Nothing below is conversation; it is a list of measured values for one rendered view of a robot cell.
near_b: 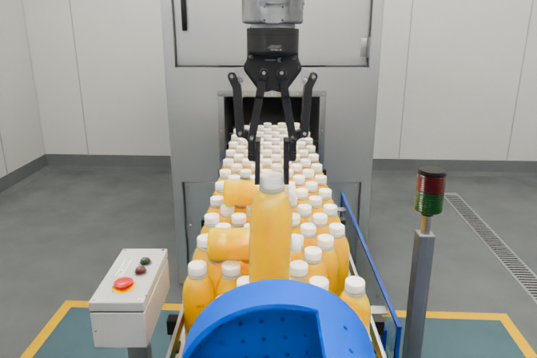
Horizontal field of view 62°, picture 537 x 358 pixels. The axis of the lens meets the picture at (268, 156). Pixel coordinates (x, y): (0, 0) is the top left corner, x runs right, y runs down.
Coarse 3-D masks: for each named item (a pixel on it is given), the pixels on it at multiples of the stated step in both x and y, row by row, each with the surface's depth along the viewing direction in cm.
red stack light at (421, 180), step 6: (420, 174) 102; (420, 180) 101; (426, 180) 100; (432, 180) 99; (438, 180) 99; (444, 180) 100; (420, 186) 101; (426, 186) 100; (432, 186) 100; (438, 186) 100; (444, 186) 101; (426, 192) 101; (432, 192) 100; (438, 192) 100
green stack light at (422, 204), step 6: (420, 192) 102; (420, 198) 102; (426, 198) 101; (432, 198) 101; (438, 198) 101; (414, 204) 105; (420, 204) 102; (426, 204) 101; (432, 204) 101; (438, 204) 101; (420, 210) 103; (426, 210) 102; (432, 210) 101; (438, 210) 102
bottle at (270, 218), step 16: (272, 192) 69; (256, 208) 70; (272, 208) 69; (288, 208) 70; (256, 224) 70; (272, 224) 69; (288, 224) 71; (256, 240) 71; (272, 240) 70; (288, 240) 72; (256, 256) 72; (272, 256) 71; (288, 256) 73; (256, 272) 73; (272, 272) 72; (288, 272) 74
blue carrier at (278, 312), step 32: (256, 288) 61; (288, 288) 61; (320, 288) 63; (224, 320) 58; (256, 320) 65; (288, 320) 65; (320, 320) 56; (352, 320) 61; (192, 352) 66; (224, 352) 66; (256, 352) 66; (288, 352) 66; (320, 352) 66; (352, 352) 53
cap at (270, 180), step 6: (264, 174) 71; (270, 174) 71; (276, 174) 71; (282, 174) 71; (264, 180) 69; (270, 180) 69; (276, 180) 69; (282, 180) 70; (264, 186) 69; (270, 186) 69; (276, 186) 69; (282, 186) 70
